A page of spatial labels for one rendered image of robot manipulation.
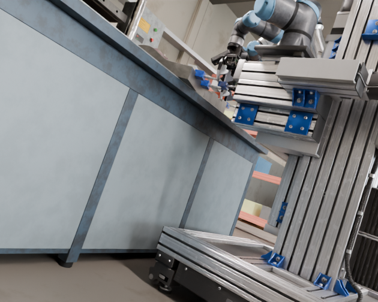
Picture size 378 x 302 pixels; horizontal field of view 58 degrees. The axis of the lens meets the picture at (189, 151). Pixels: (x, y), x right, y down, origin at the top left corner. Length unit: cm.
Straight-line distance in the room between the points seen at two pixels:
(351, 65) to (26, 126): 98
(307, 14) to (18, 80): 109
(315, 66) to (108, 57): 68
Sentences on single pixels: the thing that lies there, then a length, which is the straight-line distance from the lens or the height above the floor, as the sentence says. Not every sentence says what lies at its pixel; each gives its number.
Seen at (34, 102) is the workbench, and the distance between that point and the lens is 104.
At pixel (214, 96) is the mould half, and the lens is 174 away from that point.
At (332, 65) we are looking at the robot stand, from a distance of 120.
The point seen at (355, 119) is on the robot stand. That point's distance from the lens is 145.
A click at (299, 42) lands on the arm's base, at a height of 109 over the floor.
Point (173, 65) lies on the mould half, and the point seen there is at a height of 84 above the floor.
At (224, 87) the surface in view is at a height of 92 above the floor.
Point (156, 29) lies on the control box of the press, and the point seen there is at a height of 139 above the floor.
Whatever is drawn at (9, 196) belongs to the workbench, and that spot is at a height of 22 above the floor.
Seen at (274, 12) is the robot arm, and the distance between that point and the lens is 147.
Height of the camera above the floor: 44
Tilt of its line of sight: 4 degrees up
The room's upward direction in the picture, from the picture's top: 19 degrees clockwise
